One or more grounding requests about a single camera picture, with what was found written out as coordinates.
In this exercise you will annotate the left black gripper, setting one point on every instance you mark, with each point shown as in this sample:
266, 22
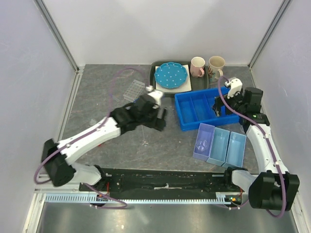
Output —
157, 124

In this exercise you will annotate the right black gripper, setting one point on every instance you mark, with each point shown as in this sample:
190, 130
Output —
238, 95

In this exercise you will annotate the clear glass beaker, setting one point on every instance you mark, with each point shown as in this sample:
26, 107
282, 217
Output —
202, 145

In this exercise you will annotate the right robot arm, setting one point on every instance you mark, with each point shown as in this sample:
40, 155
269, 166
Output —
274, 188

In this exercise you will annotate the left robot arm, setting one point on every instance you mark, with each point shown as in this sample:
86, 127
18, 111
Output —
60, 158

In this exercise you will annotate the blue divided bin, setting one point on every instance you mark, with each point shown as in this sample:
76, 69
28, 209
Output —
195, 107

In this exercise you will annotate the clear test tube rack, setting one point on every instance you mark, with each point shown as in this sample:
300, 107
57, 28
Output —
135, 89

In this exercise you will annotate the light blue box middle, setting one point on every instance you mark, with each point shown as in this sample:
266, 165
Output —
219, 147

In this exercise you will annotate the light blue box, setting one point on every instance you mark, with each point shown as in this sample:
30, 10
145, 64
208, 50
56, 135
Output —
235, 150
219, 147

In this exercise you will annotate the white square plate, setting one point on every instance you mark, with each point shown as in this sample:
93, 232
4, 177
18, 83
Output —
186, 87

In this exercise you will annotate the cream floral mug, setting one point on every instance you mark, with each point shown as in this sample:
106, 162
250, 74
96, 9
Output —
215, 68

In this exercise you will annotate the purple plastic box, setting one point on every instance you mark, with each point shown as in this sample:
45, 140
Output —
205, 132

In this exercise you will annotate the blue polka dot plate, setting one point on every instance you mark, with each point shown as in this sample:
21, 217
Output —
170, 75

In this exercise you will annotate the pink mug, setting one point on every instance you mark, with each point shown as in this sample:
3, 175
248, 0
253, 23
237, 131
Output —
197, 66

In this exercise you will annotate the light blue box right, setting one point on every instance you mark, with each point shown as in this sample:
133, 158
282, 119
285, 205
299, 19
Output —
235, 150

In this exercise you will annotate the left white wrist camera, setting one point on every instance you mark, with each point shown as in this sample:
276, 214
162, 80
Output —
155, 94

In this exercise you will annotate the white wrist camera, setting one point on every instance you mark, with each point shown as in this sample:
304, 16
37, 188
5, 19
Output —
235, 86
155, 94

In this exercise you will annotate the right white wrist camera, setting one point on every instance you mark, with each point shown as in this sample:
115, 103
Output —
235, 86

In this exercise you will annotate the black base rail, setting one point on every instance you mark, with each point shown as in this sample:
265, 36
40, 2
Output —
135, 184

